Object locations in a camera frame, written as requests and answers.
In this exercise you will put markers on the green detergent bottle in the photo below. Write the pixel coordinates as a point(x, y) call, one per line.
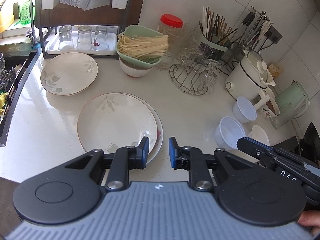
point(24, 11)

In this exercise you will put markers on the person's right hand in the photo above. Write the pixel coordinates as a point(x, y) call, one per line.
point(310, 221)

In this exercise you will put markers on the bunch of chopsticks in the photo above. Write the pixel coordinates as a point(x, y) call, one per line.
point(216, 25)

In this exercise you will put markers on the black kitchen sink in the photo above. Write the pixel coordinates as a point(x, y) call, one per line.
point(15, 80)

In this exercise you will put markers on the black wall socket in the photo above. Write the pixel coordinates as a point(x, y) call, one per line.
point(273, 33)

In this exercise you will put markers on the yellow sponge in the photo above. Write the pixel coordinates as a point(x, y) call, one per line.
point(273, 70)

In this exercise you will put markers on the green colander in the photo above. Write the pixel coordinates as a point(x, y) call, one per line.
point(130, 33)

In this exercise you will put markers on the red-lid plastic jar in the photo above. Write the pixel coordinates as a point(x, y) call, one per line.
point(170, 25)

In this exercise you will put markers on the green jug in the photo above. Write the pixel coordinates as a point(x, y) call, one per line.
point(292, 95)

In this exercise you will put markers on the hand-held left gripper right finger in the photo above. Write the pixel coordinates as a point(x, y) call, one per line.
point(173, 155)

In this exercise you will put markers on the green utensil holder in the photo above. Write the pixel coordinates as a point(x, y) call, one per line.
point(216, 47)

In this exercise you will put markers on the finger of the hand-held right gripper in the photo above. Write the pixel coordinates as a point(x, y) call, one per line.
point(260, 141)
point(250, 148)

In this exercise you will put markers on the white floral plate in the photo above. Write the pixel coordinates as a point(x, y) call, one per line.
point(68, 73)
point(115, 123)

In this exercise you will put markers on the brown cutting board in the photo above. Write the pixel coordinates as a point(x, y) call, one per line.
point(130, 15)

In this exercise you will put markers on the white plastic bowl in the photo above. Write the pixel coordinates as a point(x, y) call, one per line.
point(245, 108)
point(228, 132)
point(260, 133)

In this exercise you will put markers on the white ceramic bowl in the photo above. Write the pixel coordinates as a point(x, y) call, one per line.
point(133, 70)

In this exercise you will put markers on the bundle of dry noodles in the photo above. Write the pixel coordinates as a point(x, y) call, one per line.
point(142, 45)

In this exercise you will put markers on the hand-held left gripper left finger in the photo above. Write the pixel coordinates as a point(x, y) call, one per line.
point(144, 152)

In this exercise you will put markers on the textured glass pitcher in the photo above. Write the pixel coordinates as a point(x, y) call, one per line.
point(175, 55)

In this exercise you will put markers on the row of hanging kitchen utensils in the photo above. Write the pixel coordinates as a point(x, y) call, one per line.
point(255, 28)

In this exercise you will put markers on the white plate with pink flower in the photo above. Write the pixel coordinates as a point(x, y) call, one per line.
point(157, 140)

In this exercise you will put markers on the dark metal dish rack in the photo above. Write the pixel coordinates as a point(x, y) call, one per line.
point(43, 25)

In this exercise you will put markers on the white drain tray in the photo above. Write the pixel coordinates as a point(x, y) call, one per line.
point(53, 48)

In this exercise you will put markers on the white electric pot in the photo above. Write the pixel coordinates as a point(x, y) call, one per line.
point(247, 76)

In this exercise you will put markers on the textured glass tumbler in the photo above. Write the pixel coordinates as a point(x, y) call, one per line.
point(282, 116)

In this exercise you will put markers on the floral ceramic pot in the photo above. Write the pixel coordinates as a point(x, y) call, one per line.
point(268, 106)

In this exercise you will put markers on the clear drinking glass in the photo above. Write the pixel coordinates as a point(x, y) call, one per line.
point(84, 38)
point(101, 38)
point(65, 38)

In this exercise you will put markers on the clear glass cup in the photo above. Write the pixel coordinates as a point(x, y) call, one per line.
point(212, 63)
point(210, 78)

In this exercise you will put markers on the metal faucet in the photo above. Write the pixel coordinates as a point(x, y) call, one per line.
point(31, 30)

